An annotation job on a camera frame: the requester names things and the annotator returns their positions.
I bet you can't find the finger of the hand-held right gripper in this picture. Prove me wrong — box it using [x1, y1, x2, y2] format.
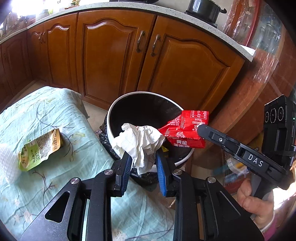
[198, 125, 245, 160]

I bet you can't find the light green floral tablecloth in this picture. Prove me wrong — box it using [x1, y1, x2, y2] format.
[0, 86, 176, 241]

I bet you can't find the blue printed bag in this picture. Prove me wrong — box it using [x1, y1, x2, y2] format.
[213, 155, 252, 188]

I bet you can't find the white tissue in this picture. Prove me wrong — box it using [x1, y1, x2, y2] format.
[112, 123, 166, 175]

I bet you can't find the red snack packet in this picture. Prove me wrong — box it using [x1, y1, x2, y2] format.
[158, 110, 210, 149]

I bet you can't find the speckled kitchen countertop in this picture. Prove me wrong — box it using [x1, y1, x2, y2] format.
[0, 1, 255, 63]

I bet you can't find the dark cooking pot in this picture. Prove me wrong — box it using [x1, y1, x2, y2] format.
[186, 0, 228, 20]

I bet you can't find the green snack pouch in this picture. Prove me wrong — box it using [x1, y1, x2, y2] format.
[18, 128, 62, 172]

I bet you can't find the person's right forearm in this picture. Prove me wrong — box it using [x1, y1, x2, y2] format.
[259, 209, 287, 241]

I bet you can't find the row of wooden base cabinets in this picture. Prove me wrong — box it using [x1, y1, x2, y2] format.
[0, 11, 246, 115]

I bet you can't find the plastic-wrapped wooden door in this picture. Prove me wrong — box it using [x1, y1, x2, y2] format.
[203, 0, 296, 149]

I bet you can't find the white rimmed trash bin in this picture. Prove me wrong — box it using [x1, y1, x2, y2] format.
[106, 92, 195, 167]

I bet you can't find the gas stove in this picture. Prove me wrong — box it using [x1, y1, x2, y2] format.
[184, 9, 219, 29]

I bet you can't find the person's right hand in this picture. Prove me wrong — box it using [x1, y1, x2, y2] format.
[237, 178, 275, 220]

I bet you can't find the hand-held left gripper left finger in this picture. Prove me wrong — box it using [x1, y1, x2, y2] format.
[20, 151, 133, 241]

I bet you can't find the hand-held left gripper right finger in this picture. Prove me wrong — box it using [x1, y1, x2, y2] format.
[155, 151, 265, 241]

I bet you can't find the white trash bin black liner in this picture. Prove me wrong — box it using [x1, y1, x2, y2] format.
[98, 94, 195, 192]

